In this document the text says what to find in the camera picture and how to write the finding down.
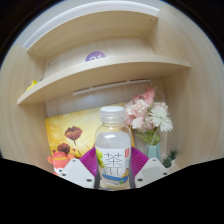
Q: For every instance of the pale teal vase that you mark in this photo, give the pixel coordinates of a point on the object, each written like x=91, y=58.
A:
x=154, y=152

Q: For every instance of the pink and white flower bouquet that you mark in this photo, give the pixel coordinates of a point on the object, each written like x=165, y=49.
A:
x=140, y=111

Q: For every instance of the small potted succulent plant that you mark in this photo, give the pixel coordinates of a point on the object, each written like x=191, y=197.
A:
x=167, y=162
x=173, y=155

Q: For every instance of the round purple sticker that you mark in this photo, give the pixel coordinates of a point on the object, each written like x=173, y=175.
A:
x=95, y=56

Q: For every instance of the yellow poppy flower painting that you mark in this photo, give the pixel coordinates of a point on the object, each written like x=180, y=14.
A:
x=66, y=123

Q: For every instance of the clear plastic drink bottle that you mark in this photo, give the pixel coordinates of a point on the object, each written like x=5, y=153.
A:
x=112, y=143

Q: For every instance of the white light bar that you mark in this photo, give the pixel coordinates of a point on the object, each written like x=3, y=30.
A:
x=110, y=86

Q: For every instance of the red plush toy figure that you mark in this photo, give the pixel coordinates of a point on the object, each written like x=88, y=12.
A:
x=60, y=159

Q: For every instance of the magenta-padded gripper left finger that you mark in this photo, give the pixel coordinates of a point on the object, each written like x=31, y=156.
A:
x=76, y=171

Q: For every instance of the yellow item on shelf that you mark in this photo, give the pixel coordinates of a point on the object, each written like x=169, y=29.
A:
x=32, y=85

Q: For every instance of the light wood shelf board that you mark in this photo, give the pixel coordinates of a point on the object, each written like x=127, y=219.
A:
x=100, y=71
x=93, y=21

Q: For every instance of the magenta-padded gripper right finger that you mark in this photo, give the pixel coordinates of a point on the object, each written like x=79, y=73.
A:
x=150, y=170

